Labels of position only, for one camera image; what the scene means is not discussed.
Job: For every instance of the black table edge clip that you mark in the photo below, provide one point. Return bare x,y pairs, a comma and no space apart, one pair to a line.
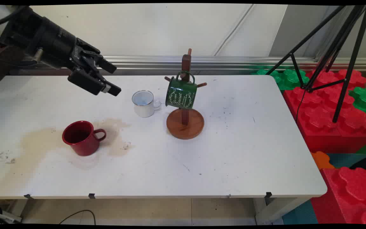
268,194
28,196
91,196

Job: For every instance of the black camera tripod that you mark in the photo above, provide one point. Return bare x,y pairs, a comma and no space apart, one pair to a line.
345,47

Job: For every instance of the white table leg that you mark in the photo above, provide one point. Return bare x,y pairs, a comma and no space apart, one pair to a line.
278,211

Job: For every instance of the dark brown cabinet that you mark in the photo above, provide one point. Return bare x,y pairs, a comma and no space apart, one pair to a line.
2,66

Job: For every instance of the orange foam block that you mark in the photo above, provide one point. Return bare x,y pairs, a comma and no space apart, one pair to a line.
321,160

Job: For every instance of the aluminium rail along wall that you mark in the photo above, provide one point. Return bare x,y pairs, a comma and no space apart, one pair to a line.
233,62

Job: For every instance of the red enamel mug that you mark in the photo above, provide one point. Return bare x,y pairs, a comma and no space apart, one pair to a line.
83,138

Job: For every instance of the wooden mug tree stand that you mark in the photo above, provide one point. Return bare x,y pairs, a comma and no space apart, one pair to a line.
185,124

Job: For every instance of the green enamel mug with lettering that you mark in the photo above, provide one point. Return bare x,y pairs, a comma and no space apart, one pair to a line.
180,93

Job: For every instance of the large red foam block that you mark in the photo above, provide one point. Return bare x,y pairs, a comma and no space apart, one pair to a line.
326,114

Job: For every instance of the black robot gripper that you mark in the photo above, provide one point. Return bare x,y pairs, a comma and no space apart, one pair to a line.
49,41

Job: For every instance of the white enamel mug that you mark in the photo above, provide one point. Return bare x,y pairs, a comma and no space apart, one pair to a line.
143,103

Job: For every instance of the green foam block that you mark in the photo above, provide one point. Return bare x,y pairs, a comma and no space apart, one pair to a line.
365,101
289,78

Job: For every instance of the teal foam mat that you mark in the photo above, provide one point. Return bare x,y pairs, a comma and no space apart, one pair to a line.
300,214

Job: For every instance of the grey floor equipment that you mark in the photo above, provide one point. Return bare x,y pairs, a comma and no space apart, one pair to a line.
2,214

